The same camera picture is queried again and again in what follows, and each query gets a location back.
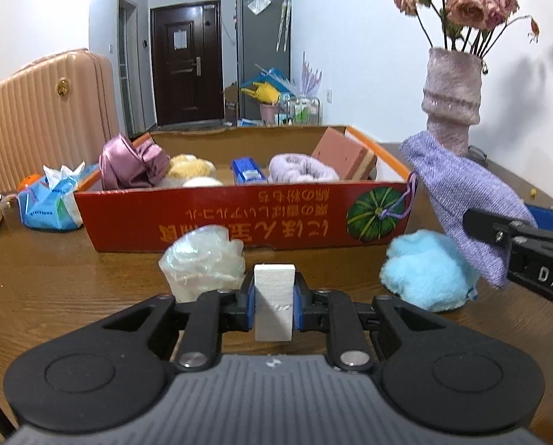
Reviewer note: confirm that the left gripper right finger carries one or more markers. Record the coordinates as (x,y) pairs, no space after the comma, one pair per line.
(360,335)

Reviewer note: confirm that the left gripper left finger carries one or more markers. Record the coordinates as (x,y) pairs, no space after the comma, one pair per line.
(189,333)

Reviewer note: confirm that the iridescent white bath pouf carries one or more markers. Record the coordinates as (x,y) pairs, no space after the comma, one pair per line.
(205,259)

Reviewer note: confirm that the white foam block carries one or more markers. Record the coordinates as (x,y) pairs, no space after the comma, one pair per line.
(273,314)

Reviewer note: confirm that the light blue fluffy plush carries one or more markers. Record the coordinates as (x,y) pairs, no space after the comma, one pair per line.
(426,269)

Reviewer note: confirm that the purple drawstring pouch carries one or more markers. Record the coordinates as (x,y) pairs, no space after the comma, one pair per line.
(455,184)

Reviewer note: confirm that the yellow plush toy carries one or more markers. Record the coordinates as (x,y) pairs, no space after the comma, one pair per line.
(189,171)

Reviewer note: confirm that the blue sponge packet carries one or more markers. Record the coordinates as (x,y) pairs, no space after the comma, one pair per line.
(246,171)

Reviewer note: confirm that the lilac fluffy towel roll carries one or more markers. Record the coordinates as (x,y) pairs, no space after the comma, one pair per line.
(299,168)

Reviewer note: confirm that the mauve satin cloth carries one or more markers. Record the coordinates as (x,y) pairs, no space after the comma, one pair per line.
(123,165)

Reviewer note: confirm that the orange cardboard box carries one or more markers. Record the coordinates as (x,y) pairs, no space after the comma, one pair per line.
(281,217)

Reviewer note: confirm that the pink textured vase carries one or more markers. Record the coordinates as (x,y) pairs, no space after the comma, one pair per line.
(452,97)

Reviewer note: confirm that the blue tissue pack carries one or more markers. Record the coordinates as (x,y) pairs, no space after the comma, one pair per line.
(49,203)

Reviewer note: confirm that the metal storage trolley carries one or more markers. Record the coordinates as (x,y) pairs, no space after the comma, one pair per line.
(298,111)

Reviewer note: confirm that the orange fruit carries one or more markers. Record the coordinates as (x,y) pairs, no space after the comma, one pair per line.
(28,181)

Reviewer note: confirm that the dried pink roses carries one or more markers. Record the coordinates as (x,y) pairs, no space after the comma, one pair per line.
(471,26)

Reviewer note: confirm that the pink ribbed suitcase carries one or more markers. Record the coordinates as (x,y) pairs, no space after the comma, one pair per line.
(57,111)

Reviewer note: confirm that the dark entrance door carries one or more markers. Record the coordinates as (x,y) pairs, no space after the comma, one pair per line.
(187,67)

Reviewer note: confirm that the grey refrigerator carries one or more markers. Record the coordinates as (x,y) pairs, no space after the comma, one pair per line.
(256,36)

